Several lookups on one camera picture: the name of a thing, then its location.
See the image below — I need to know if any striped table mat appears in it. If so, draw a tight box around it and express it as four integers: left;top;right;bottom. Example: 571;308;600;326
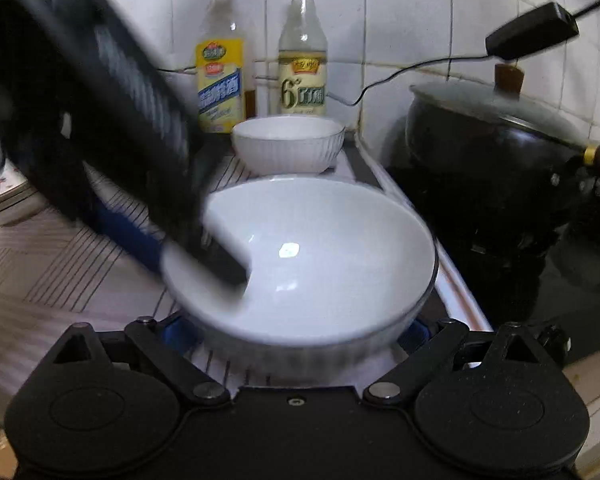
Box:
0;129;491;411

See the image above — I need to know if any medium white ribbed bowl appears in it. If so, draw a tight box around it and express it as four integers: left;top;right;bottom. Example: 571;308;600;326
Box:
232;115;346;176

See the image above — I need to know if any white vinegar bottle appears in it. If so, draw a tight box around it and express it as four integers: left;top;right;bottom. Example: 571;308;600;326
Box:
277;0;328;116

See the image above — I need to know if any black wok with lid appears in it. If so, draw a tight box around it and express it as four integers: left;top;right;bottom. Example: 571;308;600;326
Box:
405;80;600;259

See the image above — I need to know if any black power cable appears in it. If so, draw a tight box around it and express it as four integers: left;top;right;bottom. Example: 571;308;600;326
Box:
154;0;600;108

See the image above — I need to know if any black power adapter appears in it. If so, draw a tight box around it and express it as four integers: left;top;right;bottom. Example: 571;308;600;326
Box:
486;1;579;62

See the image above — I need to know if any large white ribbed bowl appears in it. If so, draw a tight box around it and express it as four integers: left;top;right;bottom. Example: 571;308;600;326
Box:
161;177;438;379

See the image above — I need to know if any yellow label cooking wine bottle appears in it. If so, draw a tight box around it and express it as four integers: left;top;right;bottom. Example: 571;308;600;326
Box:
195;0;257;134

